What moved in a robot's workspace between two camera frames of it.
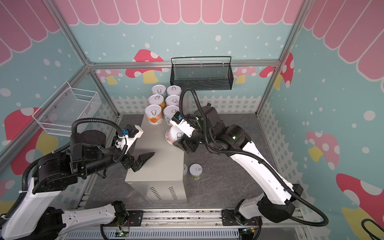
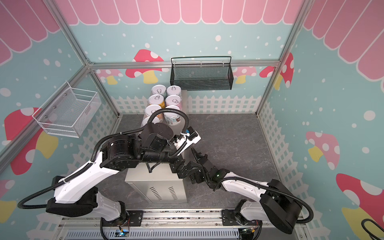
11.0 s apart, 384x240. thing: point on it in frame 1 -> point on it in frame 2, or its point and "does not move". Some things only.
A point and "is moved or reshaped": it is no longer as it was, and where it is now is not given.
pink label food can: [172, 134] is moved or reshaped
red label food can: [154, 114] does not move
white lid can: [172, 100] does not move
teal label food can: [158, 89] does not move
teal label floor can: [169, 111] does not move
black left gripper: [138, 163] -> [176, 168]
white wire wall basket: [58, 114] does not move
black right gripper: [186, 143] -> [202, 168]
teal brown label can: [174, 90] does not move
